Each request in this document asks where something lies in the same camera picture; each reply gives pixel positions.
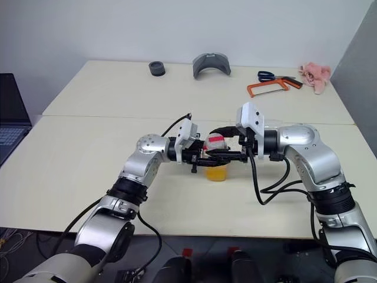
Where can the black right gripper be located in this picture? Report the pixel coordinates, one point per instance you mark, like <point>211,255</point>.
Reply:
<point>248,144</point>

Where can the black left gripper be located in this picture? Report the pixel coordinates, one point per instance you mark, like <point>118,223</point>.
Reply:
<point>193,154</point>

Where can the clear bottle with orange juice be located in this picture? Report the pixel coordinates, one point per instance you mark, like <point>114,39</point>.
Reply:
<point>216,175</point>

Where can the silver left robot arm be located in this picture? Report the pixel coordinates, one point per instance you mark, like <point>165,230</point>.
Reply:
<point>97,227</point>

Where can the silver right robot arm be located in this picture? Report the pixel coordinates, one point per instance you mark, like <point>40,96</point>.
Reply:
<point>318,159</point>

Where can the orange hacksaw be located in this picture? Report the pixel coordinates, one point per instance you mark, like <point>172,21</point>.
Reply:
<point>251,88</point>

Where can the black round tape roll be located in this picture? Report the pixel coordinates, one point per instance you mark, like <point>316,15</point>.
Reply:
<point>156,69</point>

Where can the dark rounded shape red tag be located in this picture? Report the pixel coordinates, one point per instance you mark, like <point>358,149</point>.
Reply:
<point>175,269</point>
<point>243,266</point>

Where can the pink plush cloth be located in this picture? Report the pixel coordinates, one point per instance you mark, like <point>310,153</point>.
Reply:
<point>316,75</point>

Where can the small dark metal mechanism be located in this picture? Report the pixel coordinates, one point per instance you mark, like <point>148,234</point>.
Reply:
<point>129,275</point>

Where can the grey partition panel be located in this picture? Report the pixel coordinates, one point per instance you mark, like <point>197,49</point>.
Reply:
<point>359,73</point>

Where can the dark laptop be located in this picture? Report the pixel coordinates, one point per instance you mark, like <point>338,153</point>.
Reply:
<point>10,112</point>

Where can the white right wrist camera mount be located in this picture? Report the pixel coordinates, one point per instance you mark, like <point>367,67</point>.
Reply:
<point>250,116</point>

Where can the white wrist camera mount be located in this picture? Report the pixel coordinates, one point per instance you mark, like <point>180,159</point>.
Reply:
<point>250,116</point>
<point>185,132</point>

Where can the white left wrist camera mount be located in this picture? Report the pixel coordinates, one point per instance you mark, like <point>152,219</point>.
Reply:
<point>185,132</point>

